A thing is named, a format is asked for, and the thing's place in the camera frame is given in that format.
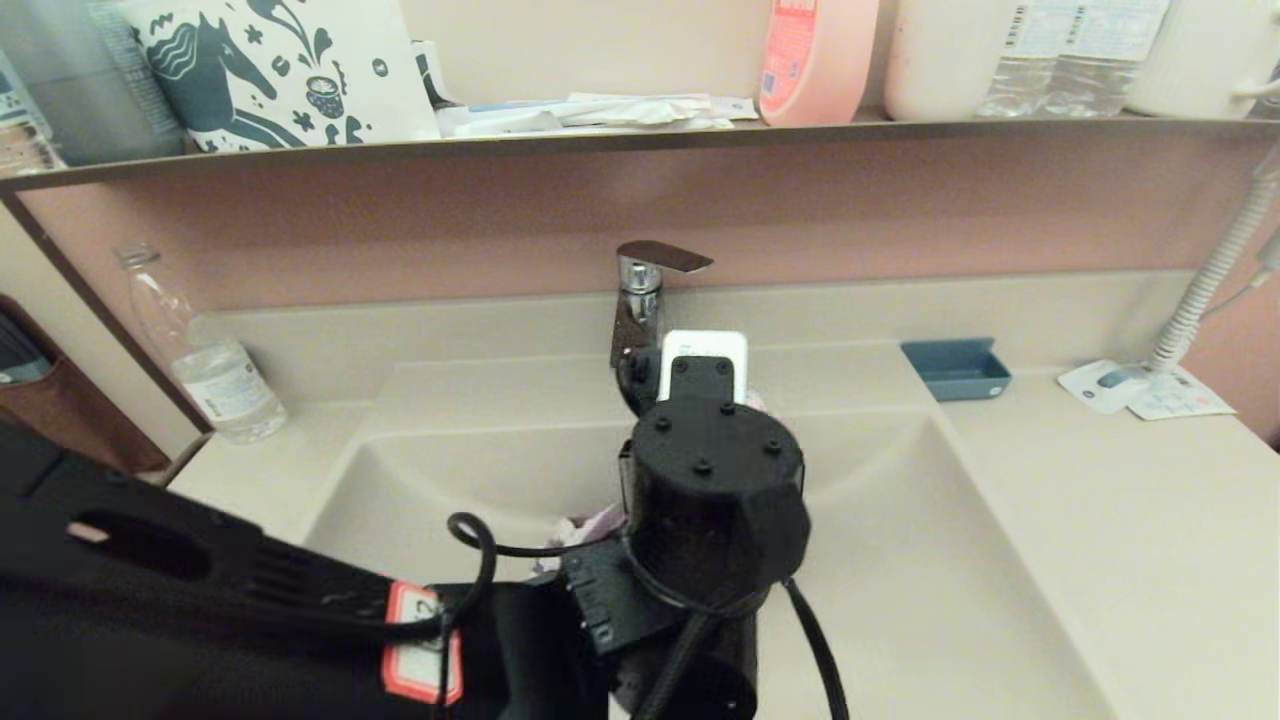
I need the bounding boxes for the chrome sink faucet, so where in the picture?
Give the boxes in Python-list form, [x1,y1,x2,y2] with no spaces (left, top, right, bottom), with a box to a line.
[610,240,715,391]

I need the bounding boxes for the purple white striped towel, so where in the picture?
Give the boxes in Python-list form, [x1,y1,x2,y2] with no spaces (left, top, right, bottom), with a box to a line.
[535,390,769,576]

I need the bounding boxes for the white ceramic sink basin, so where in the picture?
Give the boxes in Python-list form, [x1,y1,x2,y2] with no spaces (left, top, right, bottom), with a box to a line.
[170,340,1131,720]

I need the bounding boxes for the white packets on shelf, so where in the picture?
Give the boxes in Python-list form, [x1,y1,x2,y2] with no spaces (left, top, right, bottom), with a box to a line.
[565,93,719,129]

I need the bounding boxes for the white sachet packet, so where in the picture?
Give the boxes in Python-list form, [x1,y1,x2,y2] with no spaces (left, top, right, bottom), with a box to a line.
[438,105,571,139]

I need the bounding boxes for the blue plastic soap tray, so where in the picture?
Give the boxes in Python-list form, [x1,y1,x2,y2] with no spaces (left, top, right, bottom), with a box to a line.
[900,338,1013,403]

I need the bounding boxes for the pink plastic bottle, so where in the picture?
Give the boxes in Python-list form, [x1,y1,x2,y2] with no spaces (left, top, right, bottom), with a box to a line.
[757,0,881,128]

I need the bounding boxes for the white bag with horse print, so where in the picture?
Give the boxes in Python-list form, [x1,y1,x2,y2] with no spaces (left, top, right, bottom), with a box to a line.
[120,0,442,153]

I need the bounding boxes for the clear bottle with white label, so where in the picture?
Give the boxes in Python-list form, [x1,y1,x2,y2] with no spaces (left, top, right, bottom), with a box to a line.
[118,243,289,444]

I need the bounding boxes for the white card with grey spot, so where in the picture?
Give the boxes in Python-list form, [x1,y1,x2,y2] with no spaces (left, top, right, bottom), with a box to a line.
[1057,360,1151,416]

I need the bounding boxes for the large white plastic jug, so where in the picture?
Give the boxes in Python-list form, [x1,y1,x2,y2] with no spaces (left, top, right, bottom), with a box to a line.
[884,0,1011,123]

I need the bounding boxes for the clear plastic water bottle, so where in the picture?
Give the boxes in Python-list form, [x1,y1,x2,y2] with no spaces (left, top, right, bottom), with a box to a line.
[1040,0,1171,119]
[975,0,1063,121]

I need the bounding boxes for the grey translucent container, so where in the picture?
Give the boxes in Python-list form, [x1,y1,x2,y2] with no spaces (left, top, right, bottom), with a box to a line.
[0,0,189,166]

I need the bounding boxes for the white kettle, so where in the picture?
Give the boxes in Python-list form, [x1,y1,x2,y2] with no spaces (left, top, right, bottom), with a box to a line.
[1125,0,1280,121]

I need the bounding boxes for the patterned paper packet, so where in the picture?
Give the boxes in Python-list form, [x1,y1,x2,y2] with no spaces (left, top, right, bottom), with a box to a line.
[0,50,66,173]

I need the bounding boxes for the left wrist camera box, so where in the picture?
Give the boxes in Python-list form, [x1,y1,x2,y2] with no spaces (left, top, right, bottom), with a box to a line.
[657,330,749,406]

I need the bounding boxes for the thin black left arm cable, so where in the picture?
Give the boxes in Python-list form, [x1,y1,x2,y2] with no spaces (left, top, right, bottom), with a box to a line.
[445,512,851,720]

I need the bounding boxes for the white coiled cord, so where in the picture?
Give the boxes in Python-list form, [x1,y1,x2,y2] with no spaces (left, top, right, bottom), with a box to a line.
[1145,150,1280,376]

